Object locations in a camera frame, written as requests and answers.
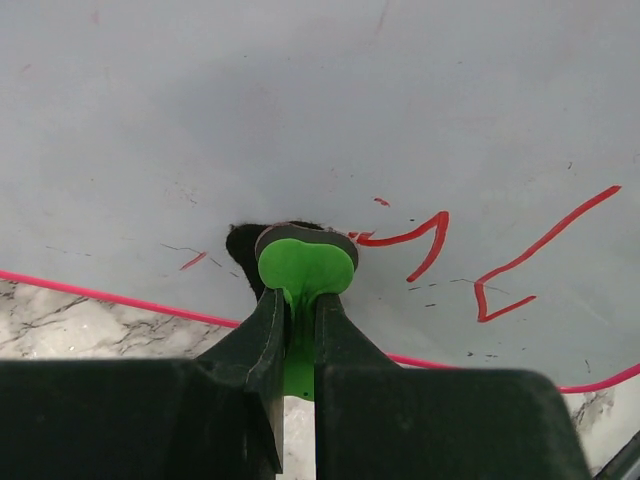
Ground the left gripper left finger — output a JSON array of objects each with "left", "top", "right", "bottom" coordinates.
[{"left": 1, "top": 290, "right": 285, "bottom": 479}]

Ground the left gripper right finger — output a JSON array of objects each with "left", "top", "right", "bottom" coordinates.
[{"left": 315, "top": 294, "right": 590, "bottom": 479}]

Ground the pink framed whiteboard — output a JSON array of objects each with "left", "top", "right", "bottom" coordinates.
[{"left": 1, "top": 1, "right": 639, "bottom": 391}]

